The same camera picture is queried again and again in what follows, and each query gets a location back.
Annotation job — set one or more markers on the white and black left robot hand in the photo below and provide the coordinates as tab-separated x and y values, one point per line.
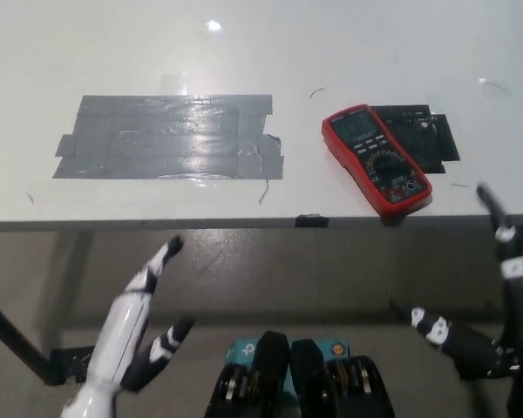
117	331

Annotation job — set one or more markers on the black tape patch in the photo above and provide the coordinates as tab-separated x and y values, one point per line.
436	143

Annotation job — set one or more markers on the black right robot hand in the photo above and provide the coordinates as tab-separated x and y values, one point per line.
466	344

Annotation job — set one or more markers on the small black tape strip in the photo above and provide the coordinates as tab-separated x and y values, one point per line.
312	220

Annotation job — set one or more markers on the grey duct tape patch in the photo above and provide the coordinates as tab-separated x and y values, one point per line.
165	139

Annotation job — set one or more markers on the black diagonal table leg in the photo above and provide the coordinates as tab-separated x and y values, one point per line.
13	337

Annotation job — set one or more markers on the red digital multimeter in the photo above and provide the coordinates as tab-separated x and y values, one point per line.
375	157

